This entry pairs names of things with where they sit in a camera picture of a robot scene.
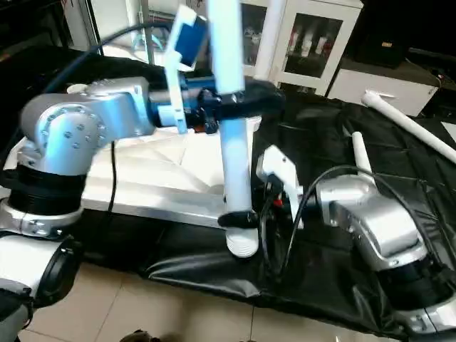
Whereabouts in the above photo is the white glass-door cabinet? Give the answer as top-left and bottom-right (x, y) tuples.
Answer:
(239, 0), (364, 97)

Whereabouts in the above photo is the white plastic table top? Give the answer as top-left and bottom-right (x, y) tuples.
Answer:
(4, 85), (259, 230)

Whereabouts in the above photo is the white drawer unit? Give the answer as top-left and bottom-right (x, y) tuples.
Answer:
(328, 68), (440, 118)

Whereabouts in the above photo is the black work mat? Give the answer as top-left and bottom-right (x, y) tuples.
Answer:
(0, 46), (456, 336)

